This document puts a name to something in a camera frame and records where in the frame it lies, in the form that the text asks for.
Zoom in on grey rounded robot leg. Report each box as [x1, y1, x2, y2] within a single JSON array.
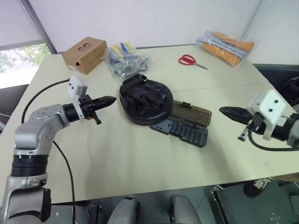
[[112, 195, 141, 224], [169, 193, 202, 224]]

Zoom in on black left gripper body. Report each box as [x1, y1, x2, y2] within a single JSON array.
[[78, 94, 103, 126]]

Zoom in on black metal base frame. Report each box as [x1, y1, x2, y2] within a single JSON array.
[[211, 183, 299, 224]]

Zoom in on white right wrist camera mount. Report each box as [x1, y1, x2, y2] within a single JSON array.
[[247, 89, 287, 141]]

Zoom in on black round pouch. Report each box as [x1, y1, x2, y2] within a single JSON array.
[[119, 73, 174, 127]]

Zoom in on black cap with white print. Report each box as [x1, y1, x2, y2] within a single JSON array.
[[242, 178, 273, 199]]

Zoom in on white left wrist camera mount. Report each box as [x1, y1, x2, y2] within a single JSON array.
[[67, 75, 89, 122]]

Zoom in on red handled scissors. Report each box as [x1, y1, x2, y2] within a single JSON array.
[[178, 54, 209, 70]]

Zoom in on dark grey window frame bar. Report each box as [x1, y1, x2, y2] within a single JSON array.
[[19, 0, 58, 56]]

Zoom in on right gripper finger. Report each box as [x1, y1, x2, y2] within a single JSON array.
[[223, 112, 252, 125], [219, 106, 252, 116]]

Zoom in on small black bracket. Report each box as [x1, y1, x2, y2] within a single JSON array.
[[85, 203, 104, 224]]

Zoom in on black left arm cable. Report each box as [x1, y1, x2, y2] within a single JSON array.
[[21, 78, 76, 224]]

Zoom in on tool bit case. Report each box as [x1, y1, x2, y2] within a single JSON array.
[[149, 98, 213, 149]]

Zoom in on white roller window blind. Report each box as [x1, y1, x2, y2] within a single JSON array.
[[0, 0, 45, 47]]

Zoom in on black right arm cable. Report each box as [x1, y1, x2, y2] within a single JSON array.
[[247, 129, 296, 152]]

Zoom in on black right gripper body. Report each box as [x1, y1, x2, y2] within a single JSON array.
[[237, 112, 267, 141]]

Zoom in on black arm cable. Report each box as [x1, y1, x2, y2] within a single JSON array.
[[21, 78, 76, 224], [247, 129, 296, 152]]

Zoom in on orange cloth in plastic bag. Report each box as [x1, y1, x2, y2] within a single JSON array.
[[195, 30, 256, 69]]

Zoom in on brown cardboard box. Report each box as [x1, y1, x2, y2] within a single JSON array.
[[62, 36, 108, 75]]

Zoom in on clear bag of metal hardware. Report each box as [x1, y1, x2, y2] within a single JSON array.
[[103, 42, 154, 82]]

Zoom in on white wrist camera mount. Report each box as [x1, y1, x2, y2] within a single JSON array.
[[247, 89, 287, 141], [67, 75, 89, 122]]

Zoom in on white slanted frame pole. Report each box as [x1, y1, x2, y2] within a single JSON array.
[[242, 0, 277, 41]]

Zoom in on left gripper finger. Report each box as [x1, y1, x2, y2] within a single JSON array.
[[93, 101, 115, 110], [93, 95, 117, 103]]

